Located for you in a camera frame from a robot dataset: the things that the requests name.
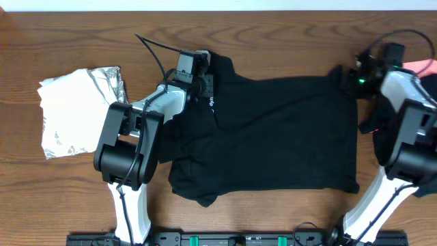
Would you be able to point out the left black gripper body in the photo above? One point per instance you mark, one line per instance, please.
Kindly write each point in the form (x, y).
(205, 87)

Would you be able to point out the black clothes pile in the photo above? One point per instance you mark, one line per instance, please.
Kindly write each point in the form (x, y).
(382, 118)

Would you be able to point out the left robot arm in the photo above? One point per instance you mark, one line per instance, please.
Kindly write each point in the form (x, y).
(128, 147)

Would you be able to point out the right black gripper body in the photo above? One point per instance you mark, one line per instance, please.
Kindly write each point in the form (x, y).
(358, 87)

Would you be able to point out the white patterned folded cloth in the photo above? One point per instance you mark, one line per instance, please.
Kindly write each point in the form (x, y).
(75, 107)

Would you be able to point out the pink garment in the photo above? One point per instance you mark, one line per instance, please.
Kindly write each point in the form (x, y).
(422, 68)

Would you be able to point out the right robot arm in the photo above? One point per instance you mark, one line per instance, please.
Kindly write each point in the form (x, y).
(403, 123)

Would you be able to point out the black t-shirt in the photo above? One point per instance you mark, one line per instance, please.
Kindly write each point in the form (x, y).
(285, 133)

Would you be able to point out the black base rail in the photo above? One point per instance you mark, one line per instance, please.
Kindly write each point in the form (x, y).
(301, 236)

